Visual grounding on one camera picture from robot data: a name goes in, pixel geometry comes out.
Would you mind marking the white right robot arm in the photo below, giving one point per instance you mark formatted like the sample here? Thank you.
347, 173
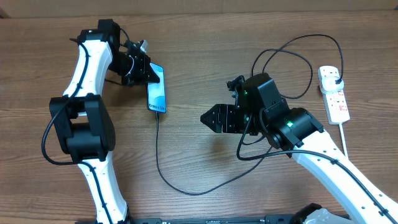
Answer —
295, 132

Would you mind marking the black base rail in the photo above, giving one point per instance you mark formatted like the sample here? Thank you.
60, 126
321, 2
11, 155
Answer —
268, 219

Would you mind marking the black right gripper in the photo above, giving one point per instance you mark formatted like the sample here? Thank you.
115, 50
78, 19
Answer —
227, 118

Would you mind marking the white power strip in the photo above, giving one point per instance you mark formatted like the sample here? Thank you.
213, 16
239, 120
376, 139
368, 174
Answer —
335, 103

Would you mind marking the Galaxy S24+ smartphone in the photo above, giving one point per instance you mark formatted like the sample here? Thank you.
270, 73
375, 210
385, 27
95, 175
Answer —
156, 99

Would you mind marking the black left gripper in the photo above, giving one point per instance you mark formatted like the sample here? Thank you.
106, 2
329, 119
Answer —
142, 76

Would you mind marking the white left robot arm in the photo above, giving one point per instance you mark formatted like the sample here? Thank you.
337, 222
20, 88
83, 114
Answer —
82, 123

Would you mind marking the white charger plug adapter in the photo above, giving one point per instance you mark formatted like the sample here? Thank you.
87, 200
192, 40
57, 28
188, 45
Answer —
329, 85

